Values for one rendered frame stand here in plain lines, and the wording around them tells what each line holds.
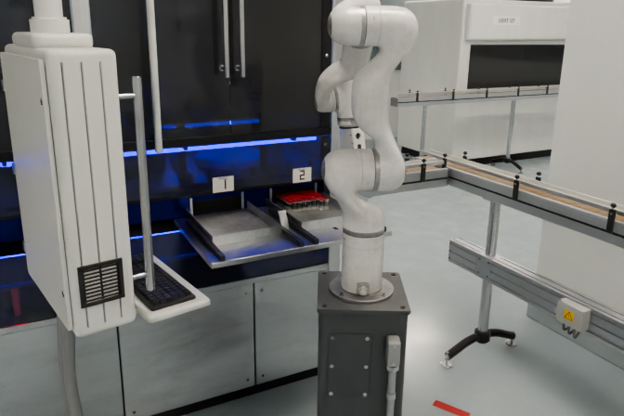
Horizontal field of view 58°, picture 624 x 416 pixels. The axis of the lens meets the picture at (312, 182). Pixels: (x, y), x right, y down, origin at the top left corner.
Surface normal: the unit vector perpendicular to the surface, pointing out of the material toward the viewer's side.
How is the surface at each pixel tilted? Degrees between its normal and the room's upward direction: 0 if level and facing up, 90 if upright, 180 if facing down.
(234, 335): 90
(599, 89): 90
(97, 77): 90
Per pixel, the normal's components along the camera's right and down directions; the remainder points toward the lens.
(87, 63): 0.62, 0.22
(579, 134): -0.89, 0.11
